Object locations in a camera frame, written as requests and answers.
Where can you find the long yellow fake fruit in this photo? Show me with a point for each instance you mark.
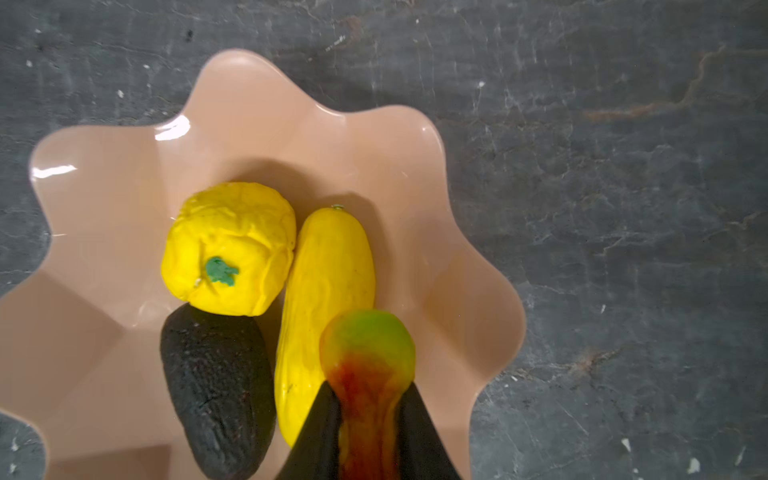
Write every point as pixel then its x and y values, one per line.
pixel 333 272

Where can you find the round yellow fake lemon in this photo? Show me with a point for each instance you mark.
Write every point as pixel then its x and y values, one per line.
pixel 230 249

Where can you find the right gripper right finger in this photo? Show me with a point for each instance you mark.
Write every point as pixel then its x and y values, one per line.
pixel 422 455

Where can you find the pink wavy fruit bowl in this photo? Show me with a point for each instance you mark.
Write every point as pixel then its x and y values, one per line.
pixel 80 357

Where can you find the black fake avocado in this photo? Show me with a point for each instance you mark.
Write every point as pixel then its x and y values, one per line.
pixel 220 383

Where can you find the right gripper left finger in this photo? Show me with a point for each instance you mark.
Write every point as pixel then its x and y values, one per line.
pixel 315 454

